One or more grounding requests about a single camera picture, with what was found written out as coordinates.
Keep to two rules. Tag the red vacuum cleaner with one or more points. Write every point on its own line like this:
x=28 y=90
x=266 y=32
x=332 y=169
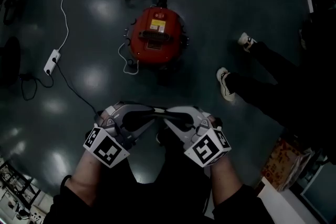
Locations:
x=157 y=47

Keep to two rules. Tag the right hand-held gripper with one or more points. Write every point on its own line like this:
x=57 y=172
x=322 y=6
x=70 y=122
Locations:
x=207 y=148

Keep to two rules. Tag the person's right forearm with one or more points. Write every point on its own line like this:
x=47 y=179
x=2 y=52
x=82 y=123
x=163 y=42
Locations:
x=223 y=181

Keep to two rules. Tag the person's left hand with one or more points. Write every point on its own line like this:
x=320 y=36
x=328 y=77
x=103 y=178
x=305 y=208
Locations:
x=103 y=118

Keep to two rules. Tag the white power strip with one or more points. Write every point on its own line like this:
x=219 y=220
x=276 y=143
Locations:
x=52 y=61

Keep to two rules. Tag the person's black clothing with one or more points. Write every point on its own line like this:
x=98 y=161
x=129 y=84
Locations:
x=168 y=191

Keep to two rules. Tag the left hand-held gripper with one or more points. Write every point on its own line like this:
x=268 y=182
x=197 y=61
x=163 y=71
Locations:
x=107 y=148

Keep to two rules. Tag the white cabinet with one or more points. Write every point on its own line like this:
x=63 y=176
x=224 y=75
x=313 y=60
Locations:
x=294 y=204

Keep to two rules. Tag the person's right hand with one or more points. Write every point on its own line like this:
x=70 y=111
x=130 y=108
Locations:
x=214 y=121

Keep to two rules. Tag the black wristband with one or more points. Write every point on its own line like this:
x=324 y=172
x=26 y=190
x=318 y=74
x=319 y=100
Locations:
x=65 y=182

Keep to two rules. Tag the printed orange cardboard box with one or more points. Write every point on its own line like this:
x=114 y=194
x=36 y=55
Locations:
x=283 y=162

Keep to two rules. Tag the black round chair base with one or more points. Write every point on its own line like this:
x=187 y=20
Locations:
x=9 y=60

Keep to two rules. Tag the cluttered metal rack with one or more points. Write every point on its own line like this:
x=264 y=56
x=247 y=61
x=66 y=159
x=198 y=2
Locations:
x=18 y=196

